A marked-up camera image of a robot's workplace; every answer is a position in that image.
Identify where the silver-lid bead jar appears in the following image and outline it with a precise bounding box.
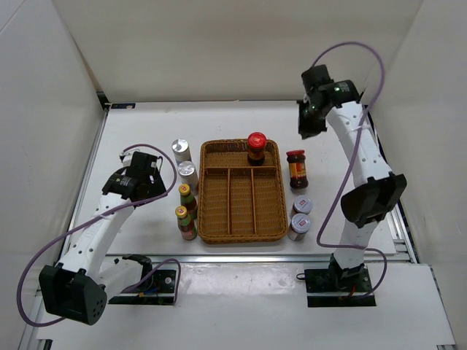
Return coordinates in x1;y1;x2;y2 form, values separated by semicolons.
178;160;198;195
171;139;192;166

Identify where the green-label sauce bottle near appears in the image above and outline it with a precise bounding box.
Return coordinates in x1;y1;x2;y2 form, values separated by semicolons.
175;206;197;241

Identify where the aluminium front frame rail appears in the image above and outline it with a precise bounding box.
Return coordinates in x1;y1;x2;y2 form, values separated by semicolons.
105;252;413;264

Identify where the green-label sauce bottle far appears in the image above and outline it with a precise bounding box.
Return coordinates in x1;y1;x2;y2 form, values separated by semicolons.
178;184;198;219

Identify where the green-label sauce bottle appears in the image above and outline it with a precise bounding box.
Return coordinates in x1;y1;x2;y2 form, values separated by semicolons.
178;184;198;219
175;206;197;241

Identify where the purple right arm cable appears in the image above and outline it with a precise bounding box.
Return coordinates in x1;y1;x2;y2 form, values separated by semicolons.
315;41;388;302

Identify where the red-lid sauce jar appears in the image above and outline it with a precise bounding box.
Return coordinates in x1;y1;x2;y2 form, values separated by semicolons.
286;149;309;190
247;132;267;166

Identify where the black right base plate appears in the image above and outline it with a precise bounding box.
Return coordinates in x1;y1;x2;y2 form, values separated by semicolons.
302;268;377;308

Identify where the wicker divided basket tray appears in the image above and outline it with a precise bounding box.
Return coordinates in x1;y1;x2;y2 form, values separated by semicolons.
198;139;288;244

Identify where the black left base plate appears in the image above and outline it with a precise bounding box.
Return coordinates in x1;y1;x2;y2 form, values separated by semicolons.
109;254;182;306

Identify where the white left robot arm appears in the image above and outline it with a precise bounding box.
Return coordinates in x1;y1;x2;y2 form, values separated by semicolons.
39;150;166;325

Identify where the blue label sticker left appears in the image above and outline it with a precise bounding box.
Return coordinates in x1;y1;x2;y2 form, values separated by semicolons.
110;103;136;109

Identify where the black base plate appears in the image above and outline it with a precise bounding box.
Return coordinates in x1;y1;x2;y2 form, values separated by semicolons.
109;254;182;306
302;268;377;308

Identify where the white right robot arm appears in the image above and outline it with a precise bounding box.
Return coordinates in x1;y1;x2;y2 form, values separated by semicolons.
298;65;407;292

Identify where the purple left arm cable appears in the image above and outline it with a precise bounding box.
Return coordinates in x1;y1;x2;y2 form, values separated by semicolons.
18;142;182;327

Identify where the white-lid dark jar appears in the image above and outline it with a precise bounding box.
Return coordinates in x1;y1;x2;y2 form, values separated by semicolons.
290;195;313;218
287;213;312;241

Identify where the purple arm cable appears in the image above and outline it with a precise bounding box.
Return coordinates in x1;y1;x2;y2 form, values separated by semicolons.
315;41;388;302
18;142;182;327

